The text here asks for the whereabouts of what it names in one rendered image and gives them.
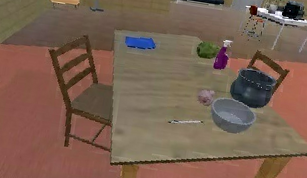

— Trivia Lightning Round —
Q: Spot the grey bowl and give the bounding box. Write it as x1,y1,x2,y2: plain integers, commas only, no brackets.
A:
207,95,260,137

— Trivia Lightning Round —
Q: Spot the grey cabinet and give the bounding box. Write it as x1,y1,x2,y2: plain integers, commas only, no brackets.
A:
230,0,264,16

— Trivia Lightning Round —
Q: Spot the purple spray bottle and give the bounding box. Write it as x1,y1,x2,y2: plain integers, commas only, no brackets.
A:
212,38,234,72

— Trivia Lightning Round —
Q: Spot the black box appliance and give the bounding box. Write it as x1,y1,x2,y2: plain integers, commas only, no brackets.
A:
280,0,307,23

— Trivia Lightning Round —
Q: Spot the dark brown wooden chair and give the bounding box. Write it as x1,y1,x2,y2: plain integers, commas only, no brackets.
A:
33,29,128,154
243,49,293,98

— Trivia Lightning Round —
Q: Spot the light wooden dining table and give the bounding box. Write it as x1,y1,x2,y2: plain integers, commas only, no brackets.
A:
92,24,307,178

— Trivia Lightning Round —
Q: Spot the blue folded cloth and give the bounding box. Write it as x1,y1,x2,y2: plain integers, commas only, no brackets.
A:
123,33,158,52

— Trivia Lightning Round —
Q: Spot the green lettuce head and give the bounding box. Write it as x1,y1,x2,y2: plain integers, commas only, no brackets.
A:
195,40,222,61

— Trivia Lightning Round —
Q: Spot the white desk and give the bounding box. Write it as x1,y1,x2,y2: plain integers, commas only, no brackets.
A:
239,4,307,56

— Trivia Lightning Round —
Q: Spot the potted house plant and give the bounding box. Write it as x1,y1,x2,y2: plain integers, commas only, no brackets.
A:
262,0,286,15

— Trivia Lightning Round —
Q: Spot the thin white pen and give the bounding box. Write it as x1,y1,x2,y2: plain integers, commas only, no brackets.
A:
168,115,205,130

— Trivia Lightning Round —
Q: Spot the dark grey round pot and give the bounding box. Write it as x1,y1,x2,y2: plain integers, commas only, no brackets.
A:
227,66,279,112

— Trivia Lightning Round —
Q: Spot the red seat metal stool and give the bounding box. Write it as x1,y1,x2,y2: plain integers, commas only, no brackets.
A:
240,4,269,44

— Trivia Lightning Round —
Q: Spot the pink crumpled lump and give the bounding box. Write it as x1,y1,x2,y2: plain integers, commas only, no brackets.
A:
196,88,217,108

